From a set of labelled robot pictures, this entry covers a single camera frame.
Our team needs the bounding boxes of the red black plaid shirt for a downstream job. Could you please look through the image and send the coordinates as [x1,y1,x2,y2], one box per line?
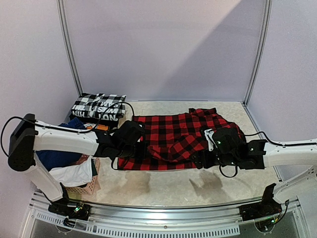
[117,108,246,171]

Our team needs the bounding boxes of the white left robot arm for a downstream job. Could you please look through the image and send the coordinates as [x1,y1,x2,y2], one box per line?
[7,114,145,215]

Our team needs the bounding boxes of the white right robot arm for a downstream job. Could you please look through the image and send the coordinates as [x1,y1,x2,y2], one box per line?
[190,139,317,218]

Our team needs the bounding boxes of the pink plastic laundry basket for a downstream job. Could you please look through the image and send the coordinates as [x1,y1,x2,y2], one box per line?
[60,155,101,195]

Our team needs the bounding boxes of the dark green garment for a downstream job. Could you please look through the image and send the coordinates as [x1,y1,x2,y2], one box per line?
[91,159,98,177]

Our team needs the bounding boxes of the orange white folded garment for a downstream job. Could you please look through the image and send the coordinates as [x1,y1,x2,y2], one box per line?
[84,123,109,131]

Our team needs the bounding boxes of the black white checkered folded shirt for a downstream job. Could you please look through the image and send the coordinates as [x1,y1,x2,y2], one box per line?
[69,93,126,122]

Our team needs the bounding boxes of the white garment in basket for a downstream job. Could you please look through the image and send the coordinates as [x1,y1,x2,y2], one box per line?
[49,157,93,187]

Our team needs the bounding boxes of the navy blue garment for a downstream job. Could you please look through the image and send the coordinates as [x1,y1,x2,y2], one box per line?
[36,118,86,171]

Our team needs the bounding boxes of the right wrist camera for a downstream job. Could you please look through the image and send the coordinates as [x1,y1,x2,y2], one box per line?
[204,127,246,153]

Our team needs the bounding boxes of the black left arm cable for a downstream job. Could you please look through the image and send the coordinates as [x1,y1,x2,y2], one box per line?
[0,101,136,172]

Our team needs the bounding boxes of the aluminium front rail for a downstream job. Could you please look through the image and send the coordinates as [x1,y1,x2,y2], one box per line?
[21,192,312,238]

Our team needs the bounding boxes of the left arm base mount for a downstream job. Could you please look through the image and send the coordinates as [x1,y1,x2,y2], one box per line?
[48,202,92,228]

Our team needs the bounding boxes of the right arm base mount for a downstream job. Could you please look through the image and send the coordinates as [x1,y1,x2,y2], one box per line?
[239,199,290,233]

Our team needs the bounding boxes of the left aluminium frame post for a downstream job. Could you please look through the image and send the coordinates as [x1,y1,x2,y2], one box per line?
[56,0,83,96]

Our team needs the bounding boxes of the aluminium frame post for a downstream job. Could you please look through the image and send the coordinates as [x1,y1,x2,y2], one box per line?
[242,0,272,107]
[56,0,83,96]

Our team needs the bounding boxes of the right aluminium frame post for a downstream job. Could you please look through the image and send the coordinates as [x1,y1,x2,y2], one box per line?
[242,0,272,107]

